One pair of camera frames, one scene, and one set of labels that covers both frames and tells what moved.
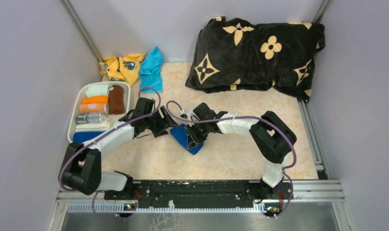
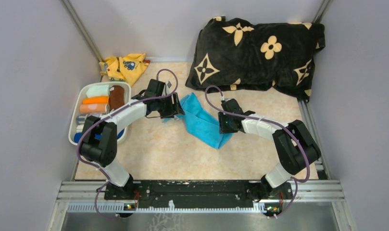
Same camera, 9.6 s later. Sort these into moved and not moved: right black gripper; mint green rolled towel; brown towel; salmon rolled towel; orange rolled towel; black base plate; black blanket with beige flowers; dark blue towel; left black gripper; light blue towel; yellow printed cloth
Moved: left black gripper; right black gripper; dark blue towel; light blue towel
Not moved: mint green rolled towel; orange rolled towel; yellow printed cloth; salmon rolled towel; brown towel; black base plate; black blanket with beige flowers
